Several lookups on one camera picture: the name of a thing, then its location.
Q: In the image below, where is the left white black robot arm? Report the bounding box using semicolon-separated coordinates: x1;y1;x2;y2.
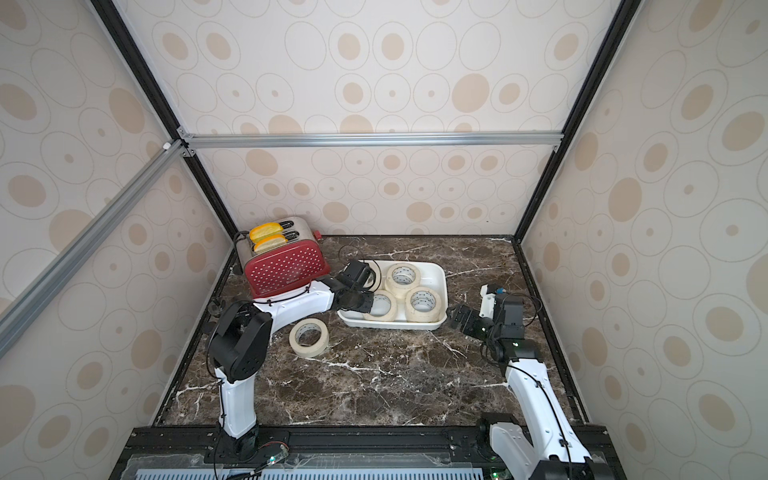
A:
208;260;381;439

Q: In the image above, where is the horizontal aluminium frame bar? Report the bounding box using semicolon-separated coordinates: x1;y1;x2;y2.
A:
184;131;563;149

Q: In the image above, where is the black right corner post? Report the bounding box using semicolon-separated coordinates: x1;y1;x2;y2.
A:
513;0;642;245

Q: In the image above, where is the yellow toast slice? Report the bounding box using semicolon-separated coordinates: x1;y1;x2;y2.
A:
253;234;288;255
249;222;284;243

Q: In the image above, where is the left diagonal aluminium bar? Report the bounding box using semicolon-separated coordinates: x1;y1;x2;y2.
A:
1;139;184;355

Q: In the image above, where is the black corner post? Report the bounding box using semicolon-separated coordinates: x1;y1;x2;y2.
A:
90;0;238;237
513;0;642;245

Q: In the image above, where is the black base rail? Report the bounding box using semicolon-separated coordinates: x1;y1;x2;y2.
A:
109;424;628;480

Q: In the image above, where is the yellow toast slice front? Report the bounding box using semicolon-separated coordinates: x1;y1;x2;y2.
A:
253;234;288;255

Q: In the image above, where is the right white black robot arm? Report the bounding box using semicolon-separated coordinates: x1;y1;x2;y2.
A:
446;290;614;479

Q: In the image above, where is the beige masking tape roll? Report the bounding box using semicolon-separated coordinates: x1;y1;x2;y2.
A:
404;287;443;323
289;318;330;358
363;290;398;322
384;263;422;299

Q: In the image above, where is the red polka dot toaster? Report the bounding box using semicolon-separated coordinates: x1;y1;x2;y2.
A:
233;216;330;299

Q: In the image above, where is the yellow toast slice rear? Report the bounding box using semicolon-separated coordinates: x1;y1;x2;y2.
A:
249;222;284;243

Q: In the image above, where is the black left corner post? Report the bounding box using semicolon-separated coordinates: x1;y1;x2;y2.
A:
90;0;238;237

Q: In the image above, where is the white rectangular storage tray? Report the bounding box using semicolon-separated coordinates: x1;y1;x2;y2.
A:
338;260;448;330

